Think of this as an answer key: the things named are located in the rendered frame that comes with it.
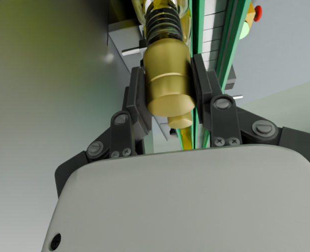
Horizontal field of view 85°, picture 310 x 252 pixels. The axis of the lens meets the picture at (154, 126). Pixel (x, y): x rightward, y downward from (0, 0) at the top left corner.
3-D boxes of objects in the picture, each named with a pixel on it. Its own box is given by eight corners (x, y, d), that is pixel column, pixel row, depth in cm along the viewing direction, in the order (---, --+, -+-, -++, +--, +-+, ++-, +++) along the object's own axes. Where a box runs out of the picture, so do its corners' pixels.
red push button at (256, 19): (251, 14, 46) (265, 11, 45) (247, 4, 47) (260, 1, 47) (247, 27, 50) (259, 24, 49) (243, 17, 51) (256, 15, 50)
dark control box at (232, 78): (212, 65, 73) (216, 81, 70) (232, 62, 72) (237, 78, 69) (211, 77, 81) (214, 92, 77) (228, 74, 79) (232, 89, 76)
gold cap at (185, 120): (194, 96, 25) (198, 123, 23) (175, 105, 27) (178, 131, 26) (179, 87, 23) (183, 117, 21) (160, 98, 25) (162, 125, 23)
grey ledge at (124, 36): (108, 6, 44) (106, 38, 40) (140, -3, 43) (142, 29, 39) (165, 127, 131) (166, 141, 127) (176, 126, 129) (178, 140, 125)
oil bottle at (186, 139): (182, 134, 119) (187, 176, 109) (190, 133, 118) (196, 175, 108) (182, 137, 124) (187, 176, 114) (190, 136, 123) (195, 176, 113)
